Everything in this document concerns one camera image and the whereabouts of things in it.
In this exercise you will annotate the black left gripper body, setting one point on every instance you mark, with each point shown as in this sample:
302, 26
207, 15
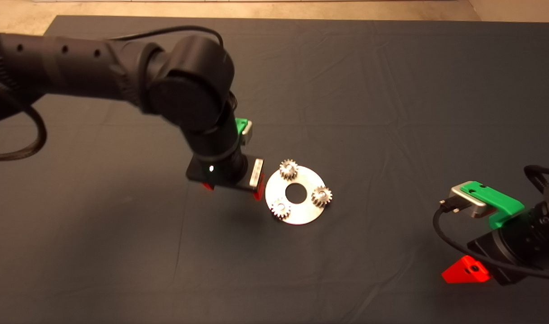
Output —
224, 173

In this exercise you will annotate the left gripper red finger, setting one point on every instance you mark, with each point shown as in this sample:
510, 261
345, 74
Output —
207, 186
260, 191

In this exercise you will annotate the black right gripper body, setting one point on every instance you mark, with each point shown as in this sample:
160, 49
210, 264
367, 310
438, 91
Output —
511, 253

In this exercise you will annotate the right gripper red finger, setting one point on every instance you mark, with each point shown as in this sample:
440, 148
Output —
465, 272

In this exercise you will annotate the steel spur gear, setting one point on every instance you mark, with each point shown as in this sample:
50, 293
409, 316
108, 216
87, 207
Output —
293, 173
326, 199
286, 212

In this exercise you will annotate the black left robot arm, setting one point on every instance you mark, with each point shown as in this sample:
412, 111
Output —
188, 90

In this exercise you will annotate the round metal carrier plate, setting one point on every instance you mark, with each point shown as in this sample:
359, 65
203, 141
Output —
301, 216

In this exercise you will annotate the dark grey table cloth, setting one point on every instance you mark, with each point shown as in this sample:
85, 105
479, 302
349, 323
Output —
391, 67

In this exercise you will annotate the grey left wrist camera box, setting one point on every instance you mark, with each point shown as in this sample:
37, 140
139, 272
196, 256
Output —
248, 132

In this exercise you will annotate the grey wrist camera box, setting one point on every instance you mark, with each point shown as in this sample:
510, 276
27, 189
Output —
248, 132
465, 196

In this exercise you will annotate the green left camera mount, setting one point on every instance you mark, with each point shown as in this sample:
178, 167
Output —
240, 125

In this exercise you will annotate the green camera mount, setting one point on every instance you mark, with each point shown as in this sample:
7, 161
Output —
240, 125
496, 199

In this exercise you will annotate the green right camera mount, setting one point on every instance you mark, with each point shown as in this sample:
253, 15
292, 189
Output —
496, 199

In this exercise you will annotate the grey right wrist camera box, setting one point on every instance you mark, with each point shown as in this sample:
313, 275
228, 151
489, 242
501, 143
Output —
465, 196

